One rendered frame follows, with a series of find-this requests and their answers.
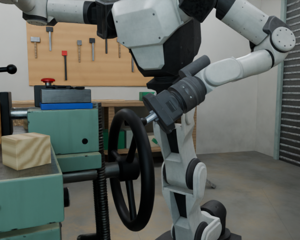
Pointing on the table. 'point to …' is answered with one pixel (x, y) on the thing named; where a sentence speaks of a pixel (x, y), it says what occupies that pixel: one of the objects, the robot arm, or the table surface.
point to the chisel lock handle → (11, 69)
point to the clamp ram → (10, 113)
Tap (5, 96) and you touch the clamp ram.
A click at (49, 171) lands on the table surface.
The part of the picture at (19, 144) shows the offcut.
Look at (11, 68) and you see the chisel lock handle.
